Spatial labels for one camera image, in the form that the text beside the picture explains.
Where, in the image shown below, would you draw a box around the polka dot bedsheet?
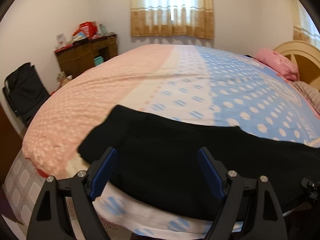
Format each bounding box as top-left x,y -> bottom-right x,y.
22,44 -> 320,235

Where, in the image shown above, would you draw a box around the beige patterned curtain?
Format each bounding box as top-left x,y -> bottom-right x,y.
129,0 -> 215,40
291,0 -> 320,47

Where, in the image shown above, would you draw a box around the pink pillow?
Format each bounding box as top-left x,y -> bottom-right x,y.
254,49 -> 300,81

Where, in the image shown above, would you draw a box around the red gift bag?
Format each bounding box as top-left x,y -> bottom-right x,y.
79,21 -> 98,39

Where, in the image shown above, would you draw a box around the square patterned mattress side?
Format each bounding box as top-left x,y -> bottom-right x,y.
2,152 -> 48,225

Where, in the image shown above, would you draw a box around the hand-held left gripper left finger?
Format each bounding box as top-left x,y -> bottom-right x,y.
27,147 -> 118,240

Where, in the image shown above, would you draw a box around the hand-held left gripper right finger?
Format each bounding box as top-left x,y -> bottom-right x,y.
197,147 -> 288,240

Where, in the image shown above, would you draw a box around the black pants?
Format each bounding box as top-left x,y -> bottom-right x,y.
77,105 -> 320,222

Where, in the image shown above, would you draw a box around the black folding chair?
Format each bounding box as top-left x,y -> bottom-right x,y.
2,62 -> 50,127

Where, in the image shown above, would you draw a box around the brown blanket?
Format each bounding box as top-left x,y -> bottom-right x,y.
292,80 -> 320,118

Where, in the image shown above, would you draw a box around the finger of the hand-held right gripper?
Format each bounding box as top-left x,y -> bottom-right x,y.
301,177 -> 320,203

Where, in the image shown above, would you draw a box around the brown wooden desk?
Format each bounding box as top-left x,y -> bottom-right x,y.
54,34 -> 118,79

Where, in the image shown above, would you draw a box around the window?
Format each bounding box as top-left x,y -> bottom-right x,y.
144,0 -> 200,22

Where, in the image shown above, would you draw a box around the cream wooden headboard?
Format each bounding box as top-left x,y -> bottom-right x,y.
272,41 -> 320,93

